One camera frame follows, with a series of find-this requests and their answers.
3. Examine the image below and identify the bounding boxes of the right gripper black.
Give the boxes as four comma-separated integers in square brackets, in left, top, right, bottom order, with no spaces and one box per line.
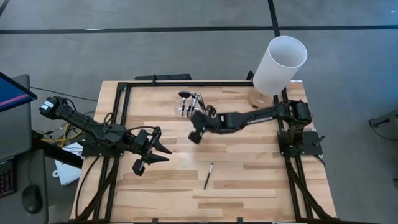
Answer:
[191,105,220,133]

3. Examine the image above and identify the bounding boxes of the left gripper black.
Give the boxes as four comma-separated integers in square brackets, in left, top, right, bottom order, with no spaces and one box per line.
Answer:
[126,126,172,166]

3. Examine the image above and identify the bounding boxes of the medium dark-bristle makeup brush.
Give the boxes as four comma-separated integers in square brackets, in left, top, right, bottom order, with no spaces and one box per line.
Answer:
[190,93,200,114]

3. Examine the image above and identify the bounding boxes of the thick black face brush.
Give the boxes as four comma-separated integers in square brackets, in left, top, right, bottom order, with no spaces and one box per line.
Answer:
[186,93,197,118]

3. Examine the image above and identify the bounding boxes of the large fluffy powder brush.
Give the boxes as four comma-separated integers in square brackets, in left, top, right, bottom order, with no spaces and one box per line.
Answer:
[178,90,193,118]

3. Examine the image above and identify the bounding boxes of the clear acrylic brush organizer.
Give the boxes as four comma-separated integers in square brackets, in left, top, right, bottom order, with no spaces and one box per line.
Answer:
[173,90,208,118]

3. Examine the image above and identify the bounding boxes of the black mounting bar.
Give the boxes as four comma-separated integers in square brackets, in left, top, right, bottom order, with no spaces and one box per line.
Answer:
[134,73,192,82]

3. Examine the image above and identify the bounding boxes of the white shade table lamp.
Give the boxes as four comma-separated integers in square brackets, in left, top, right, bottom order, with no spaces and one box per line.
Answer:
[248,35,308,110]

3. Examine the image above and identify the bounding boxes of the white paper bag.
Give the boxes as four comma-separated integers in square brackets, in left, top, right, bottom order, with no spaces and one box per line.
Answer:
[52,142,84,187]

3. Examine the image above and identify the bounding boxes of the black computer mouse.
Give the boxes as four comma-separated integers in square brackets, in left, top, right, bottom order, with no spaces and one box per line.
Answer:
[21,184,44,215]

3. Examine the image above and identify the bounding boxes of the grey desk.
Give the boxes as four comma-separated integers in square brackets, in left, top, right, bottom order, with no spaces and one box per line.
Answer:
[0,73,50,224]

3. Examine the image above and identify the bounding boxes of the black keyboard coloured keys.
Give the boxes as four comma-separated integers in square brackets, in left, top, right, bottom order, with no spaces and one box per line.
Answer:
[0,159,15,198]

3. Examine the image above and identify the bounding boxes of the large blue display screen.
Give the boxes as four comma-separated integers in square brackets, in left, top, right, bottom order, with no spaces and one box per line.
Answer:
[0,71,38,113]

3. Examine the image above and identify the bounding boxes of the grey metal stand base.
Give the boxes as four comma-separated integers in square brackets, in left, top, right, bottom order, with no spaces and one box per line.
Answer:
[368,108,398,141]

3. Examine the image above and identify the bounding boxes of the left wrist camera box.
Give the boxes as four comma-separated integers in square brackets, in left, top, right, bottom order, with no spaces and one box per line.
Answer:
[131,157,147,177]

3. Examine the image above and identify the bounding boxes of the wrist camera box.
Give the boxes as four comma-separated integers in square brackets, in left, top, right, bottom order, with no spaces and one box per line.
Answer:
[187,130,205,145]
[131,157,147,177]

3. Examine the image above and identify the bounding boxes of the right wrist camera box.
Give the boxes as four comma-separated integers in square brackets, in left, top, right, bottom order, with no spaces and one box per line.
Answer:
[187,130,205,145]

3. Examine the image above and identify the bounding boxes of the black aluminium table frame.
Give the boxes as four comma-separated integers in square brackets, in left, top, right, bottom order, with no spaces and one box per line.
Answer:
[70,70,343,224]

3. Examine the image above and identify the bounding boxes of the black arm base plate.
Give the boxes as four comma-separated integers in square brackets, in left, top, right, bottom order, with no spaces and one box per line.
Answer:
[81,141,125,157]
[277,130,326,157]

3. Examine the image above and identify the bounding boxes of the yellow cable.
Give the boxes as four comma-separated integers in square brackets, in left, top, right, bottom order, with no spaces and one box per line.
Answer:
[40,123,78,147]

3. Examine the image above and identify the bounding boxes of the thin black cable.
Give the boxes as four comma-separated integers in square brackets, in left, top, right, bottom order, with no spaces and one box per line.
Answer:
[29,86,98,102]

